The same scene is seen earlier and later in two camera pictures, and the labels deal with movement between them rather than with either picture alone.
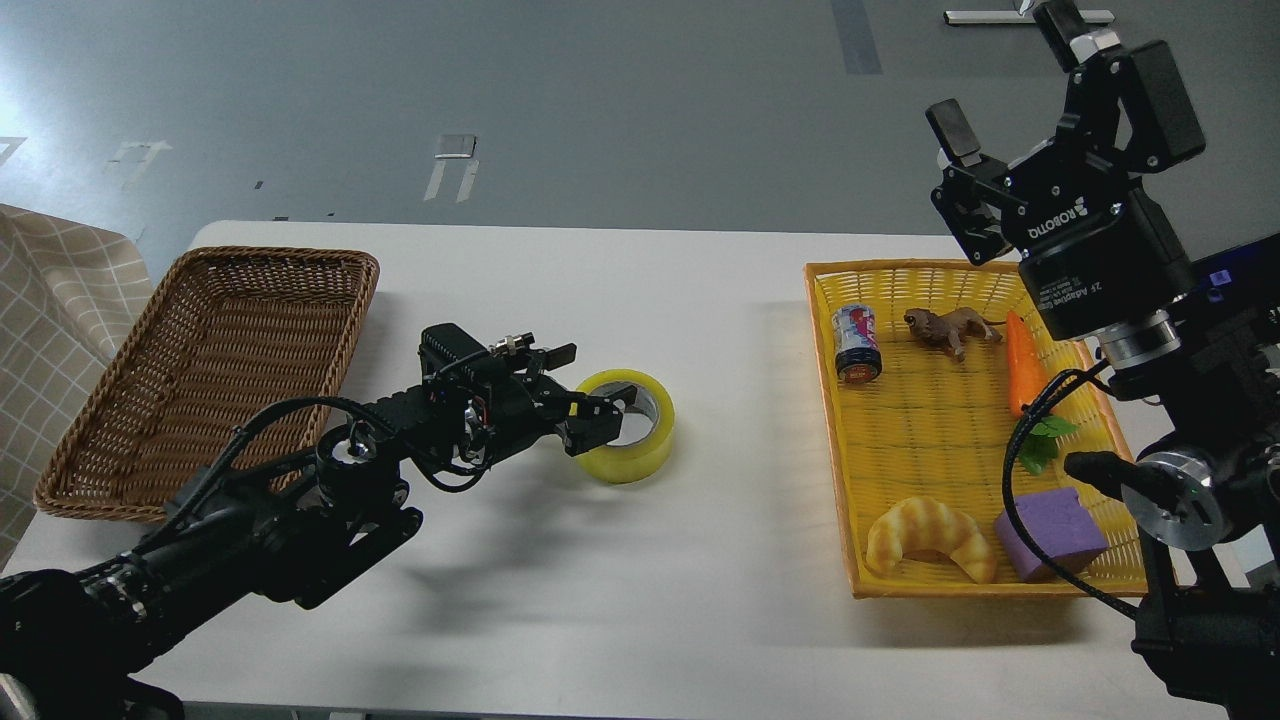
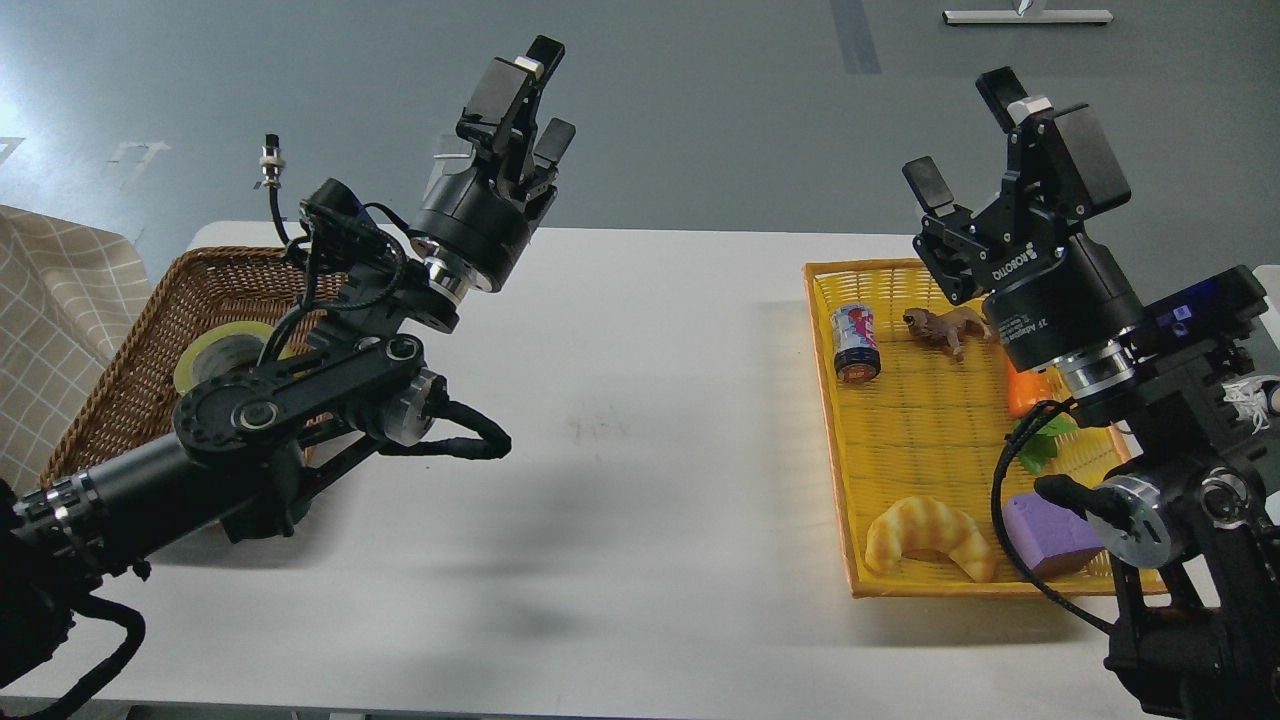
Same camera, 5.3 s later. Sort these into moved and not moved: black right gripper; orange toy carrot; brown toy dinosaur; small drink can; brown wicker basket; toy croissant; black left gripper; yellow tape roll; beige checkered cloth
Moved: black right gripper; yellow tape roll; black left gripper
Not moved: toy croissant; orange toy carrot; brown toy dinosaur; small drink can; brown wicker basket; beige checkered cloth
